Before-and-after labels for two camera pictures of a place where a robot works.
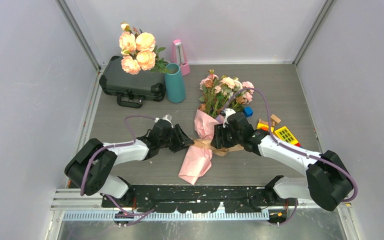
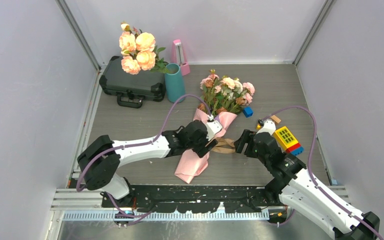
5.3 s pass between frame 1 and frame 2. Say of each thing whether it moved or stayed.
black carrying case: stayed
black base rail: stayed
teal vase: stayed
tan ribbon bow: moved
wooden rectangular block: stayed
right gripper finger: moved
